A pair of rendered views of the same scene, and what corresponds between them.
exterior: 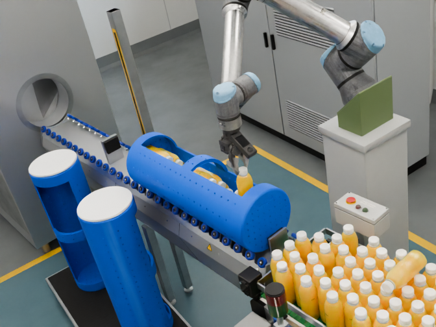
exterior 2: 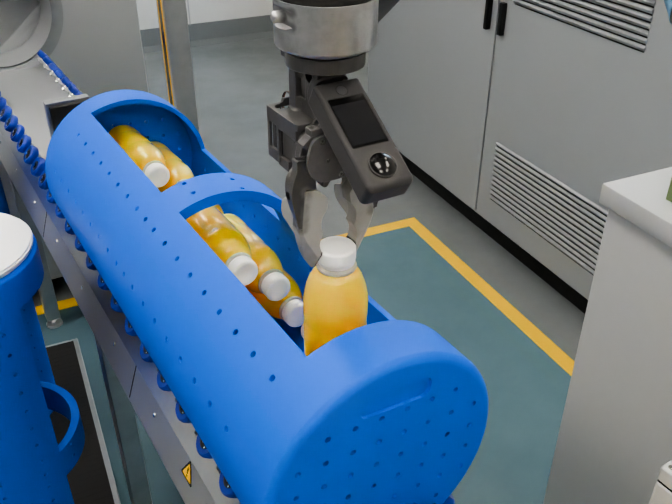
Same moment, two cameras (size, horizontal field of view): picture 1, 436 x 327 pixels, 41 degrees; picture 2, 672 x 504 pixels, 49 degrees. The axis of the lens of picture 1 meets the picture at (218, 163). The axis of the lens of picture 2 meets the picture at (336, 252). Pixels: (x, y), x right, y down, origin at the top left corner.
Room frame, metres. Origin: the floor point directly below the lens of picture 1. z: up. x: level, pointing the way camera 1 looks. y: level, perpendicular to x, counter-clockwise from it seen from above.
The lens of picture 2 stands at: (1.34, -0.12, 1.70)
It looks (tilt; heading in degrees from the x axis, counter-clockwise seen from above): 32 degrees down; 3
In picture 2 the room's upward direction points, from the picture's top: straight up
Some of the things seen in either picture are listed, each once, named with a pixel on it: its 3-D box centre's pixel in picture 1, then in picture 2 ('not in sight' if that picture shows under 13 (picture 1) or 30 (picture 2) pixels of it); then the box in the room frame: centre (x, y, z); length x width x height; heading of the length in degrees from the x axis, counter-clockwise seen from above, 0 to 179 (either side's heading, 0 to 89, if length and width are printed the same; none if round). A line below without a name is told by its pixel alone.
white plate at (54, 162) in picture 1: (52, 162); not in sight; (2.90, 0.91, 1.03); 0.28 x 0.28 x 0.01
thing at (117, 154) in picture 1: (113, 149); (73, 131); (2.94, 0.57, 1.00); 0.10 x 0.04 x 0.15; 124
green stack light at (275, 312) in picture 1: (277, 305); not in sight; (1.32, -0.09, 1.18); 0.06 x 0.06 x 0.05
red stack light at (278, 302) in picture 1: (275, 295); not in sight; (1.32, -0.09, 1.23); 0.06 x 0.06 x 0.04
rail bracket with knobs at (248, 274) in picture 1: (252, 282); not in sight; (1.69, -0.03, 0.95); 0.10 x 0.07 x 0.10; 124
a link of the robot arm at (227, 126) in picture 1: (229, 121); (322, 23); (1.98, -0.08, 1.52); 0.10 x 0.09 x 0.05; 124
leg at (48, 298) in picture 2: not in sight; (36, 252); (3.49, 1.02, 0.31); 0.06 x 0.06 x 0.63; 34
